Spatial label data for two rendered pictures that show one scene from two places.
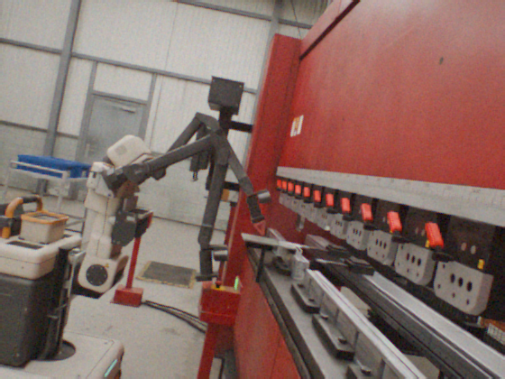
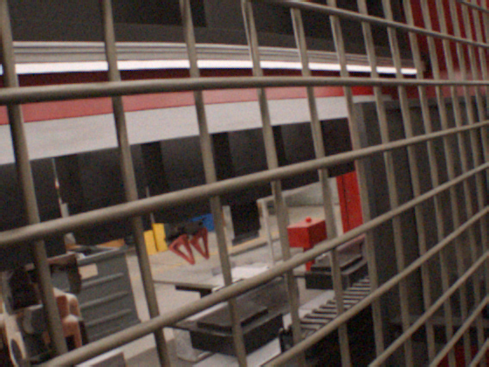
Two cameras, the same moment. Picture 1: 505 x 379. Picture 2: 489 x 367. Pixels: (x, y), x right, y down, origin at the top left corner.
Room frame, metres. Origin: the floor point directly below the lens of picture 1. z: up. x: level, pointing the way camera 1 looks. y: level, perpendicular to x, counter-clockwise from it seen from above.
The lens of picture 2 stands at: (1.56, -1.24, 1.31)
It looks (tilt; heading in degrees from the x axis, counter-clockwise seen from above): 4 degrees down; 47
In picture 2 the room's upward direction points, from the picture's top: 9 degrees counter-clockwise
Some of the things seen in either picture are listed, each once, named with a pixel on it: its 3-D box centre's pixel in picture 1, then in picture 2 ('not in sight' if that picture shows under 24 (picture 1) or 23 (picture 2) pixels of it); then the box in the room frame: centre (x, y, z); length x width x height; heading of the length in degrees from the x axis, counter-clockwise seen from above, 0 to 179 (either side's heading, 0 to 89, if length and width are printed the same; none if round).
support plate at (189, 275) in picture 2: (267, 241); (206, 274); (2.43, -0.14, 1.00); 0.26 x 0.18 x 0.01; 96
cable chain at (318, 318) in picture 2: (381, 263); (356, 302); (2.28, -0.71, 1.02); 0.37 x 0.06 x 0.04; 6
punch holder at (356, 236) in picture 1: (370, 223); not in sight; (1.47, -0.39, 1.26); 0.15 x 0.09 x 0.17; 6
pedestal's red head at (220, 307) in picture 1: (219, 297); not in sight; (2.09, 0.04, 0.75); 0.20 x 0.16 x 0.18; 8
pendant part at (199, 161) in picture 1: (203, 149); not in sight; (3.59, 0.41, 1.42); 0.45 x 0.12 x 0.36; 3
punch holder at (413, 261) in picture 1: (430, 245); not in sight; (1.08, -0.44, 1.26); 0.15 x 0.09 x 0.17; 6
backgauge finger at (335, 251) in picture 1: (324, 248); (311, 270); (2.47, -0.45, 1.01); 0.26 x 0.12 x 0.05; 96
